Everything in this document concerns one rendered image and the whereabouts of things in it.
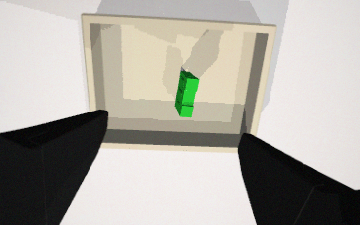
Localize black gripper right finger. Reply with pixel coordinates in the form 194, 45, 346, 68
238, 133, 360, 225

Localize green blade fuse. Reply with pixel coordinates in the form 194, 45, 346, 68
175, 67, 199, 117

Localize beige shallow tray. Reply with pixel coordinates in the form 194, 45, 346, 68
81, 13, 277, 153

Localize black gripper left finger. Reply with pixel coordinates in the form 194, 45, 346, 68
0, 110, 108, 225

